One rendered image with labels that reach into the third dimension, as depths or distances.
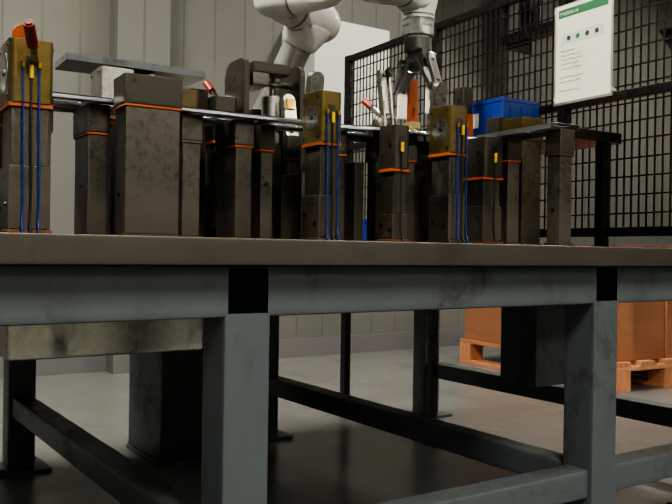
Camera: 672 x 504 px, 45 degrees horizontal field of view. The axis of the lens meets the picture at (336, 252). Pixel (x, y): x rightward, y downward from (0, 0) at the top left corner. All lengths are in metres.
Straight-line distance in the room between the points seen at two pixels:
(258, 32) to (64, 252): 4.18
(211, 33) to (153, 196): 3.42
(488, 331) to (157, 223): 3.47
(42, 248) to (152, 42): 3.68
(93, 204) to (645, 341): 3.26
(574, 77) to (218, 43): 2.88
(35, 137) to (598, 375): 1.22
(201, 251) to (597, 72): 1.65
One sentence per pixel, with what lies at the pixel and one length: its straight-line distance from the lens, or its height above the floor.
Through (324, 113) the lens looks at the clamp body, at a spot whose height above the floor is 0.99.
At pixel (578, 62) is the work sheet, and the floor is 1.26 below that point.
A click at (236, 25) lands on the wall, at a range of 5.12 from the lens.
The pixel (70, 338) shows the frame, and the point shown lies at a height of 0.53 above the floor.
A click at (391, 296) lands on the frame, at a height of 0.61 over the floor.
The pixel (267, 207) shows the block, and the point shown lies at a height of 0.79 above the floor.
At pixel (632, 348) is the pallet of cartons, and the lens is 4.37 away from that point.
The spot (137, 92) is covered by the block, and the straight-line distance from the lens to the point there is 1.67.
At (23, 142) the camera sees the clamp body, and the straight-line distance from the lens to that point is 1.57.
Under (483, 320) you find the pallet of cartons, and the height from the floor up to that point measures 0.28.
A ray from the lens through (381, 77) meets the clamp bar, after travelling 2.39.
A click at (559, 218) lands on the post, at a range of 2.02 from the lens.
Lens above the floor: 0.68
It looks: level
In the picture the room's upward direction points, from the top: 1 degrees clockwise
